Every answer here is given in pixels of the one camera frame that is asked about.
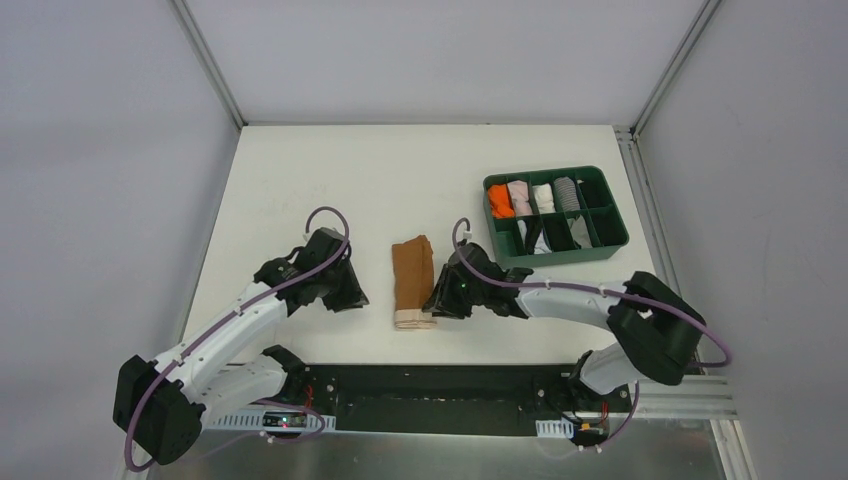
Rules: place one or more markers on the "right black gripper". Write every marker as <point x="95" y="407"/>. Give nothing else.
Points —
<point x="452" y="291"/>

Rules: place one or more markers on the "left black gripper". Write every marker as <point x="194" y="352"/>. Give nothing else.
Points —
<point x="342" y="282"/>

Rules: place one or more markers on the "brown underwear beige waistband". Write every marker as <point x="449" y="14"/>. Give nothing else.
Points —
<point x="413" y="270"/>

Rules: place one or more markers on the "green divided plastic tray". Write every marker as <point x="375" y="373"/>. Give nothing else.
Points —
<point x="606" y="226"/>

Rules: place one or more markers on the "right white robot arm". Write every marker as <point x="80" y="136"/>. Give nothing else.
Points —
<point x="656" y="331"/>

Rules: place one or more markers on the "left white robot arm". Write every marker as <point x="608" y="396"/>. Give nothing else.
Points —
<point x="163" y="404"/>

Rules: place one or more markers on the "black white rolled underwear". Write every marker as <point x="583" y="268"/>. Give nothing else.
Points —
<point x="532" y="237"/>

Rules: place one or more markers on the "orange rolled underwear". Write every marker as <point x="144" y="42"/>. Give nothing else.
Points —
<point x="500" y="202"/>

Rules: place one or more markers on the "pink rolled underwear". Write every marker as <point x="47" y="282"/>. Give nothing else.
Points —
<point x="519" y="195"/>

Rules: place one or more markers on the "grey striped rolled underwear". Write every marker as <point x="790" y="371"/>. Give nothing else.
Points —
<point x="566" y="191"/>

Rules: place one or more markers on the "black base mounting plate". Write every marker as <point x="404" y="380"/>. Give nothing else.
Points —
<point x="489" y="400"/>

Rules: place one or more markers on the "left white cable duct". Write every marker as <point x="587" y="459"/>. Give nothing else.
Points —
<point x="272" y="420"/>

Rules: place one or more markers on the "white cable duct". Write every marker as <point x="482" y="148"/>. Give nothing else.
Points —
<point x="558" y="429"/>
<point x="272" y="420"/>

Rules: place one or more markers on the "right white cable duct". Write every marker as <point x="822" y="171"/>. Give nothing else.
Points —
<point x="558" y="429"/>

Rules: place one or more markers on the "right aluminium rail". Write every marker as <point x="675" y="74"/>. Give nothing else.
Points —
<point x="697" y="397"/>

